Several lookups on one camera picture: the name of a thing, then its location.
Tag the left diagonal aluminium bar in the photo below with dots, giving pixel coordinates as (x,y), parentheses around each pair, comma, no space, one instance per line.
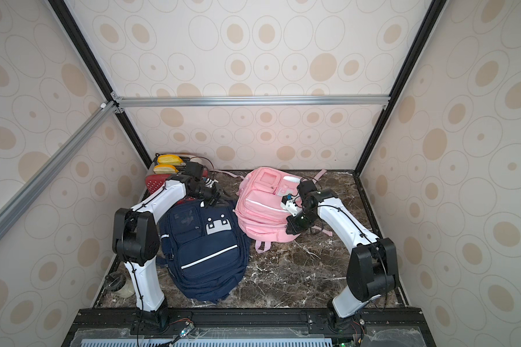
(14,209)

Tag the black right corner post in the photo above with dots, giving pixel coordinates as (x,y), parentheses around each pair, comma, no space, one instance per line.
(432,15)

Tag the black left corner post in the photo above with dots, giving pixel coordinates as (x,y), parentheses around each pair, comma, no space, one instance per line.
(67,21)

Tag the small green circuit board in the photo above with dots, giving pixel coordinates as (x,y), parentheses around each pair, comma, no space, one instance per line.
(190,327)

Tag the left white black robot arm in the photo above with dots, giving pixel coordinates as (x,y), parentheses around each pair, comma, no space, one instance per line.
(136,241)

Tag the yellow toast slice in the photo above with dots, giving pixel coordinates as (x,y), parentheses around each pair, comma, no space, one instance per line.
(169,159)
(165,169)

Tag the black corner post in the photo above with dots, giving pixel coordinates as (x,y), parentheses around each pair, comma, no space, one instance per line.
(67,21)
(432,15)

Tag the horizontal aluminium frame bar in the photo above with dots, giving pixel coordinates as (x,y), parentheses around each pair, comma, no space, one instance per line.
(242,101)

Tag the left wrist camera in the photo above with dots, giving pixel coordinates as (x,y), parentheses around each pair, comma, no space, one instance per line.
(195,170)

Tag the yellow toast slice rear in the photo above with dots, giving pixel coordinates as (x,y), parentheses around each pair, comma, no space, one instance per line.
(169,159)

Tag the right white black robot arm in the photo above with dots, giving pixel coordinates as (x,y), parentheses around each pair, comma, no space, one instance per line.
(372,270)

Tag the yellow toast slice front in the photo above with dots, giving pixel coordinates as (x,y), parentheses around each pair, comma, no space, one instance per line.
(165,169)

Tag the red dotted toaster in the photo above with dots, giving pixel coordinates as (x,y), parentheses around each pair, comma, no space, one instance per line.
(155,182)

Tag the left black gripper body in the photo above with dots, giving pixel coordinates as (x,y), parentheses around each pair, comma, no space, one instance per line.
(209,195)

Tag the pink backpack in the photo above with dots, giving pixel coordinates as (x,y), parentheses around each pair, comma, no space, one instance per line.
(259,210)

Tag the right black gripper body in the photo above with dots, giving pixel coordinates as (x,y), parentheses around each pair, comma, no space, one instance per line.
(297,223)

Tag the navy blue backpack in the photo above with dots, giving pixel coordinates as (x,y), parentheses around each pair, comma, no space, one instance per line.
(204,249)

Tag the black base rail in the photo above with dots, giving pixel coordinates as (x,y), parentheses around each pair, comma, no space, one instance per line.
(311,321)

